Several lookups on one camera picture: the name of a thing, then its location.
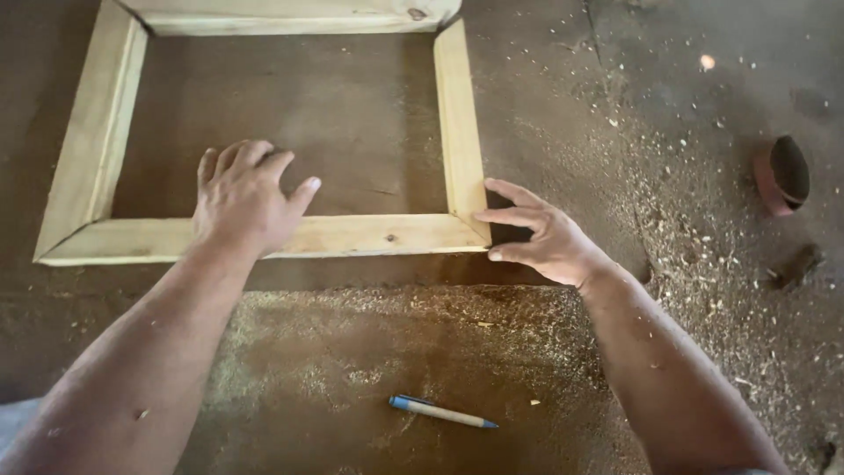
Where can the person's left hand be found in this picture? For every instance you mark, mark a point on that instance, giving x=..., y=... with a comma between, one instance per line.
x=237, y=204

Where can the person's right hand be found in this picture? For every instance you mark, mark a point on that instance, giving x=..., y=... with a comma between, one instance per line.
x=560, y=247

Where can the long mitred wood frame piece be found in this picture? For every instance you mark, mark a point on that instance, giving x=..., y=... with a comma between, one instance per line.
x=283, y=16
x=356, y=234

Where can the short mitred wood frame piece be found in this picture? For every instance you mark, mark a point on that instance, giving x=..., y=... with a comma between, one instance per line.
x=92, y=132
x=458, y=125

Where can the blue and beige pen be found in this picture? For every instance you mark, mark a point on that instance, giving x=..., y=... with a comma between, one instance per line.
x=442, y=412

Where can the red-brown pipe piece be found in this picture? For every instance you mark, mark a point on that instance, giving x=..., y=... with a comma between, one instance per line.
x=781, y=175

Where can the grey clothing of person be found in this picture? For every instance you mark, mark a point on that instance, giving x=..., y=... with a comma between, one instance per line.
x=14, y=425

